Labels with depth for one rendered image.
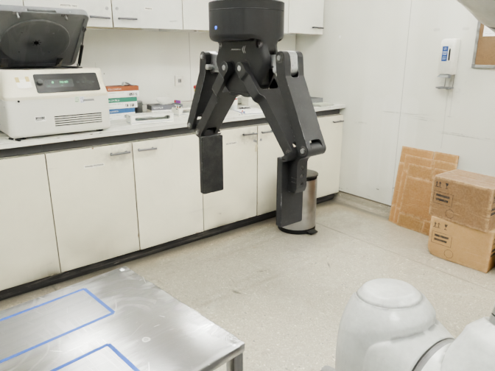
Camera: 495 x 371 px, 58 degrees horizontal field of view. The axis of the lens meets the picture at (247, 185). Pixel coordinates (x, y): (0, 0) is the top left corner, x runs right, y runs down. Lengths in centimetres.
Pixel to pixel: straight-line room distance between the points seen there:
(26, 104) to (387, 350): 226
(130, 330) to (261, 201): 271
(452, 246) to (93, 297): 259
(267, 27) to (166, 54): 322
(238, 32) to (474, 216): 279
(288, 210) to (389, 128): 343
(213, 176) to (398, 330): 39
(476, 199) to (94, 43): 273
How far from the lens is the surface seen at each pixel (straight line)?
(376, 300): 77
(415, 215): 372
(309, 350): 226
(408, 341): 76
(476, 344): 71
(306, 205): 338
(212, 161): 54
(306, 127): 40
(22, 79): 269
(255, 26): 43
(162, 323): 97
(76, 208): 282
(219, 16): 44
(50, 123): 268
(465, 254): 325
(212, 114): 51
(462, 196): 314
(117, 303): 105
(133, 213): 297
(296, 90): 41
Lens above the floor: 135
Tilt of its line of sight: 17 degrees down
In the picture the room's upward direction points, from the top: straight up
